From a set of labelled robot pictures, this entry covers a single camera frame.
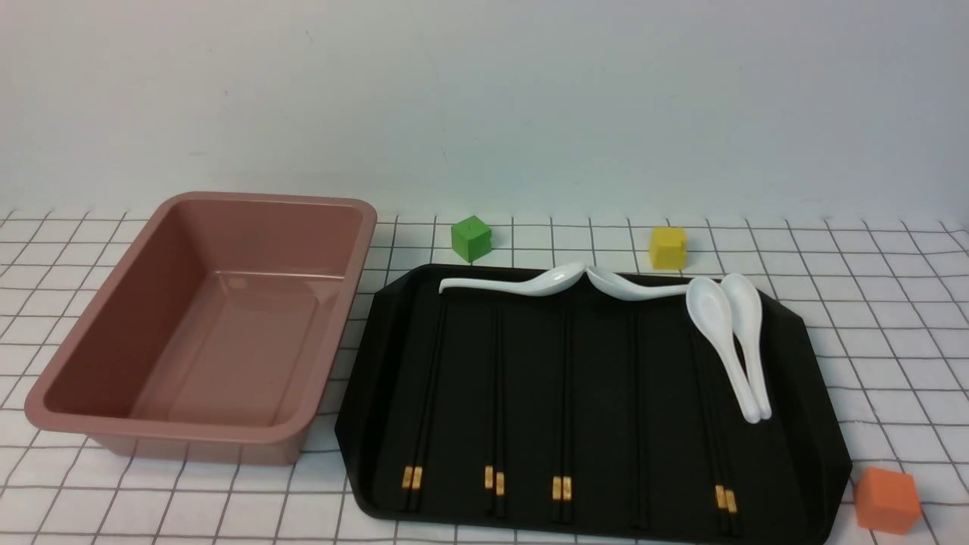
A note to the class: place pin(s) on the white spoon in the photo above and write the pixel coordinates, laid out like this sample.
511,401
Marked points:
710,312
552,281
747,315
622,289

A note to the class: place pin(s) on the orange cube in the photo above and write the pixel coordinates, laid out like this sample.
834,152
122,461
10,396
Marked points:
886,501

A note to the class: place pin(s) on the white spoon right outer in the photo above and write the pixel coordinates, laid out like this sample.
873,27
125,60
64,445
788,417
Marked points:
747,315

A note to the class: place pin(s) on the white spoon right inner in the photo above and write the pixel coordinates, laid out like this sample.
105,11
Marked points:
710,312

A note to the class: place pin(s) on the pink rectangular plastic bin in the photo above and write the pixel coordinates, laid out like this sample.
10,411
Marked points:
213,337

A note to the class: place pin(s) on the black chopstick pair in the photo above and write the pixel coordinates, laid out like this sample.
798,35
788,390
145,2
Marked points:
500,418
567,443
493,409
560,415
430,409
709,366
422,409
724,519

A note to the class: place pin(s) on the white spoon centre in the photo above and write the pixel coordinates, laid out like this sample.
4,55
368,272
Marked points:
622,289

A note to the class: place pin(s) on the white spoon far left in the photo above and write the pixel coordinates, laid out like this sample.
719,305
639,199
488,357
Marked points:
552,281

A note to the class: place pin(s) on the black plastic tray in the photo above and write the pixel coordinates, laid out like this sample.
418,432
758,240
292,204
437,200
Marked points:
414,422

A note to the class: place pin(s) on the yellow cube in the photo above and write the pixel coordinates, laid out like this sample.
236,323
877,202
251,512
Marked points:
668,248

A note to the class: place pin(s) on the green cube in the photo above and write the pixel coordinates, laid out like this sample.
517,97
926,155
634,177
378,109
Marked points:
471,238

